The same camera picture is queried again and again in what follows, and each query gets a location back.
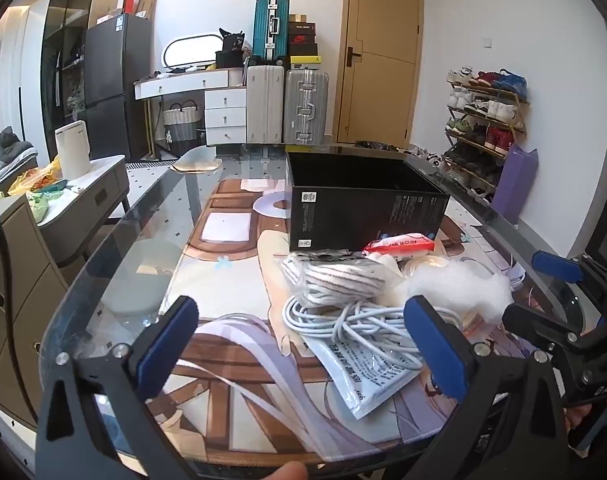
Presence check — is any person's right hand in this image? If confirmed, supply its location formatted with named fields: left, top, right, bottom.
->
left=566, top=402, right=594, bottom=431

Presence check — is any white fluffy stuffing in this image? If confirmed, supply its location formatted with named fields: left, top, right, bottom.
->
left=401, top=258, right=514, bottom=323

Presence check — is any black white patterned rug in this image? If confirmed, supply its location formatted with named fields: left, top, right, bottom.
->
left=126, top=159, right=184, bottom=171

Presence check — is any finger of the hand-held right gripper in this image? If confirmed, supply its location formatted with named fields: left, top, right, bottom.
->
left=502, top=304, right=591, bottom=361
left=532, top=251, right=607, bottom=306

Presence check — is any black cardboard box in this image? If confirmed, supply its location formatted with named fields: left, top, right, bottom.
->
left=285, top=146, right=450, bottom=253

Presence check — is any teal suitcase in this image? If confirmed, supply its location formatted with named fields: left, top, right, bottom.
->
left=252, top=0, right=290, bottom=58

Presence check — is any black cable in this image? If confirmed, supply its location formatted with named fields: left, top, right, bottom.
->
left=0, top=204, right=20, bottom=411

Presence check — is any green plastic bag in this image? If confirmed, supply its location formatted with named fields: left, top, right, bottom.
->
left=28, top=180, right=69, bottom=223

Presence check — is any white cable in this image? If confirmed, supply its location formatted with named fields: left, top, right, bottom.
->
left=282, top=295, right=459, bottom=376

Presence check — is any woven laundry basket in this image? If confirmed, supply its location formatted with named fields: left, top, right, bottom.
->
left=162, top=101, right=204, bottom=143

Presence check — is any wooden shoe rack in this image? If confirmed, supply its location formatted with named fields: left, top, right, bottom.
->
left=443, top=67, right=530, bottom=201

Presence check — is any black refrigerator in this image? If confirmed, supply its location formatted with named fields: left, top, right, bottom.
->
left=84, top=13, right=154, bottom=161

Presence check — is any clear tape roll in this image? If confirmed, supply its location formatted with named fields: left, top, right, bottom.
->
left=402, top=255, right=447, bottom=277

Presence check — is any silver suitcase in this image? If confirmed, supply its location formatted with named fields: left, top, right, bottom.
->
left=284, top=69, right=329, bottom=146

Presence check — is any red white plastic packet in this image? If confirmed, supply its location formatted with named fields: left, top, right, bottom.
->
left=362, top=232, right=437, bottom=261

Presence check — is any striped cloth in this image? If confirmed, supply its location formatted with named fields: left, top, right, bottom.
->
left=281, top=251, right=401, bottom=306

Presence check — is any group of assorted shoes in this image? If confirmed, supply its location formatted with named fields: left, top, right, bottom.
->
left=444, top=66, right=529, bottom=198

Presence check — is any pile of sneakers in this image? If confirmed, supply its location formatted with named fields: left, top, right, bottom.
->
left=408, top=145, right=445, bottom=167

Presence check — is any yellow plastic bag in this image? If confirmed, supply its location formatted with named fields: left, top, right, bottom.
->
left=8, top=157, right=64, bottom=196

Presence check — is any white printed plastic packet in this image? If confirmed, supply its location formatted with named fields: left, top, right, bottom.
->
left=301, top=332, right=424, bottom=420

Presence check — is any oval mirror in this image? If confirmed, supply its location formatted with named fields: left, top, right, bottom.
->
left=164, top=34, right=225, bottom=72

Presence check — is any bed with grey bedding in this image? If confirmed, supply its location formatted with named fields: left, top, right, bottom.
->
left=0, top=127, right=38, bottom=196

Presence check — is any wooden door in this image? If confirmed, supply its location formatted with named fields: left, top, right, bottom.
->
left=336, top=0, right=424, bottom=146

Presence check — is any grey sideboard white top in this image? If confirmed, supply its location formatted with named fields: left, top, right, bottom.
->
left=34, top=155, right=132, bottom=266

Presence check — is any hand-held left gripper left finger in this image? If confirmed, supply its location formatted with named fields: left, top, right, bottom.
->
left=36, top=296, right=200, bottom=480

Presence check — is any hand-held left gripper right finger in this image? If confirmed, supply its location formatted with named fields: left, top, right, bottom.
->
left=403, top=295, right=569, bottom=480

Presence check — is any white electric kettle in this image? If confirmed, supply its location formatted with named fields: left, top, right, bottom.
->
left=55, top=120, right=90, bottom=180

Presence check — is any purple bag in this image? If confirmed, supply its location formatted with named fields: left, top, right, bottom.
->
left=491, top=142, right=539, bottom=226

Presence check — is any beige cabinet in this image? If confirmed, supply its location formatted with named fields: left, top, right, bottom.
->
left=0, top=195, right=84, bottom=431

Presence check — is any person's left hand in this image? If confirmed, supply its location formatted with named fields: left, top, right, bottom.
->
left=256, top=461, right=309, bottom=480

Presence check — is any dark glass cabinet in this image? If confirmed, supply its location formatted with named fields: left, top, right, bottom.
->
left=41, top=0, right=109, bottom=126

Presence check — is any white desk with drawers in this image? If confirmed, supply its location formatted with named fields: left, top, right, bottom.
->
left=134, top=69, right=248, bottom=146

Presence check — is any anime printed table mat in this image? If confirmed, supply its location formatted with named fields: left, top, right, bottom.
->
left=98, top=175, right=529, bottom=466

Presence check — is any white suitcase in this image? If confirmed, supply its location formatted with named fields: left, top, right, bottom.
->
left=246, top=64, right=286, bottom=145

